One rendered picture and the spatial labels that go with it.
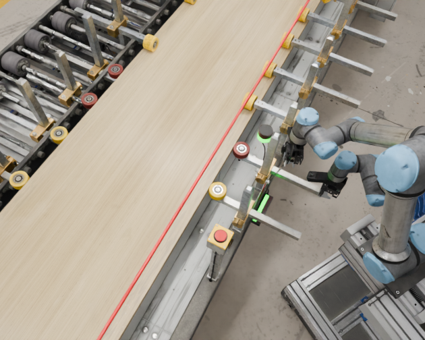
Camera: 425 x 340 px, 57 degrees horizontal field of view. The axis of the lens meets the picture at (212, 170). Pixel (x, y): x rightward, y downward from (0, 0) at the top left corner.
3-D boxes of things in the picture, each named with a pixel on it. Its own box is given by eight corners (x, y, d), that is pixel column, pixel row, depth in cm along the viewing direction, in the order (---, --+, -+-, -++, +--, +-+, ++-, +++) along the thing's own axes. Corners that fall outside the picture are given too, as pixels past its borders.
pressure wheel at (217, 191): (221, 189, 189) (222, 179, 179) (227, 204, 185) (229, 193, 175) (205, 195, 187) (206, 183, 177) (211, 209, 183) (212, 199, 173)
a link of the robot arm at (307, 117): (307, 126, 139) (294, 109, 143) (299, 144, 149) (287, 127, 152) (325, 119, 141) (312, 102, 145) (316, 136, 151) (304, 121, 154)
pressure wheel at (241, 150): (249, 157, 198) (252, 144, 188) (243, 169, 195) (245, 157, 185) (235, 150, 200) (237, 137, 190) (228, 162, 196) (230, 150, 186)
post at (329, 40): (310, 96, 242) (335, 35, 200) (308, 100, 241) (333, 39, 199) (305, 94, 243) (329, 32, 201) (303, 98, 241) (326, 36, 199)
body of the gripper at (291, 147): (282, 163, 163) (289, 147, 153) (282, 146, 168) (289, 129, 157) (300, 166, 163) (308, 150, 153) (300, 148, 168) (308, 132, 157)
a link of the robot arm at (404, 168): (417, 274, 135) (452, 145, 101) (383, 294, 131) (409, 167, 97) (390, 251, 143) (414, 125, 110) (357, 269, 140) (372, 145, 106)
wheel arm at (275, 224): (299, 235, 178) (302, 232, 174) (297, 241, 176) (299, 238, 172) (214, 193, 186) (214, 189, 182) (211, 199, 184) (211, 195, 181)
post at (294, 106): (279, 157, 220) (300, 102, 178) (276, 162, 218) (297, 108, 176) (274, 154, 220) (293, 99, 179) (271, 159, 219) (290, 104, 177)
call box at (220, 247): (232, 239, 140) (234, 232, 134) (223, 256, 137) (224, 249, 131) (214, 231, 142) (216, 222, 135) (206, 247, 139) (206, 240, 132)
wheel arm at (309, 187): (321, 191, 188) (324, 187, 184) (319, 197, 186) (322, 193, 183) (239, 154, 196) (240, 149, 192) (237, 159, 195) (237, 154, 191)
